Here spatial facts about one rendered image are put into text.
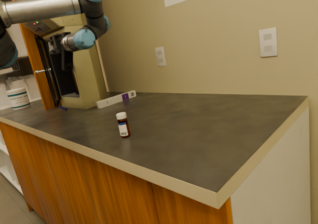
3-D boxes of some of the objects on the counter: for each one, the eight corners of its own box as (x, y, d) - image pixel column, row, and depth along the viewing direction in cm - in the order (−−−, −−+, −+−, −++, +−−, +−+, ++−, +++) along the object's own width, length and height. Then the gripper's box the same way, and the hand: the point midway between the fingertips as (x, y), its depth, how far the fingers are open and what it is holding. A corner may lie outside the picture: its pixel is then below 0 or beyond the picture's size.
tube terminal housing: (93, 96, 177) (66, -14, 159) (119, 98, 155) (92, -31, 136) (62, 106, 160) (28, -16, 142) (85, 109, 138) (48, -36, 119)
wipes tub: (27, 104, 195) (22, 87, 191) (33, 105, 186) (27, 87, 182) (10, 109, 186) (4, 91, 182) (14, 111, 177) (8, 91, 173)
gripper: (76, 31, 106) (56, 38, 121) (57, 32, 100) (38, 40, 115) (81, 50, 108) (60, 55, 123) (62, 53, 102) (43, 58, 117)
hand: (52, 53), depth 119 cm, fingers closed
